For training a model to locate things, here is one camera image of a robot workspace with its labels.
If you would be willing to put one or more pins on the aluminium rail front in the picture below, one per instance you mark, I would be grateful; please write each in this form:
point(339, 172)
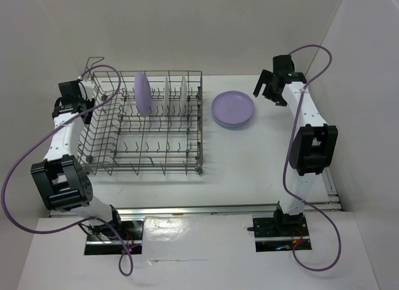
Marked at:
point(198, 210)

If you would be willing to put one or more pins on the large purple plate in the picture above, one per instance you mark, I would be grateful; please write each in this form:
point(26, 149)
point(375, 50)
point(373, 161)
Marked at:
point(143, 95)

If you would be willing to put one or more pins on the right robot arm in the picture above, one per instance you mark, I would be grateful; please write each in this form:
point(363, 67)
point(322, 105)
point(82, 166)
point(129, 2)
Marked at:
point(291, 207)

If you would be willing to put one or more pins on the small purple plate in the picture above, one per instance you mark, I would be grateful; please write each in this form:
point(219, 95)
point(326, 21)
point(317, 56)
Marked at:
point(233, 106)

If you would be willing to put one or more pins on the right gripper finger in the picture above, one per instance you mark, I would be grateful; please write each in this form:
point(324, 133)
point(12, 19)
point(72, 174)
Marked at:
point(280, 102)
point(264, 79)

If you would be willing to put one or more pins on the white plate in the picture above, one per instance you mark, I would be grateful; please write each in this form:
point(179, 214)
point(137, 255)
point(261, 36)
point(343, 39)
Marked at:
point(183, 95)
point(166, 99)

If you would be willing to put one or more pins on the grey wire dish rack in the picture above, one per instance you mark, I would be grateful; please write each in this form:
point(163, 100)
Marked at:
point(118, 139)

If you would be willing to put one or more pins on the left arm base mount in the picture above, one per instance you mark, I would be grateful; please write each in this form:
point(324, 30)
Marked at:
point(99, 244)

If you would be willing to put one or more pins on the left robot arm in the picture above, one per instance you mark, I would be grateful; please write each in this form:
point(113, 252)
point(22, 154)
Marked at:
point(62, 182)

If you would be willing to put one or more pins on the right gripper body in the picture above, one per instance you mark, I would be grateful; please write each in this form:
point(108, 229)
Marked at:
point(269, 91)

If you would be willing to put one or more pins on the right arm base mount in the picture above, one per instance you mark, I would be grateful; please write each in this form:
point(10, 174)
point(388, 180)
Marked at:
point(271, 237)

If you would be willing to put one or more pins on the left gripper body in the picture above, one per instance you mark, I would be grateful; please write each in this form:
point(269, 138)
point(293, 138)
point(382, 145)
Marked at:
point(90, 105)

